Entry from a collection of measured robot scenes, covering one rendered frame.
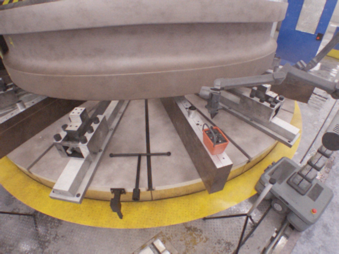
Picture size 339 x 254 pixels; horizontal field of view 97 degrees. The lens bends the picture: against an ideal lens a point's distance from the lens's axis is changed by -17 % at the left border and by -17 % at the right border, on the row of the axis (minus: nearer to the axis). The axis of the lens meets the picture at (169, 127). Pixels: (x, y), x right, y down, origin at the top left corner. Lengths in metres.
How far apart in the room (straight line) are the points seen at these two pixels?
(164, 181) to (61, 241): 1.12
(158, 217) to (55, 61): 1.84
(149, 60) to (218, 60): 0.70
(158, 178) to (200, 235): 0.64
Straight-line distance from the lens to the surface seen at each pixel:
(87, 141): 1.63
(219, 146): 1.33
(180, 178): 1.69
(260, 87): 2.34
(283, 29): 6.54
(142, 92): 1.67
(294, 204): 1.96
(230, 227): 1.89
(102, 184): 1.76
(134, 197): 1.57
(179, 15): 1.53
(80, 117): 1.72
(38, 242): 2.13
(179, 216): 1.85
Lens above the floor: 1.71
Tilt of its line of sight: 39 degrees down
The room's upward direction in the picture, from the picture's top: straight up
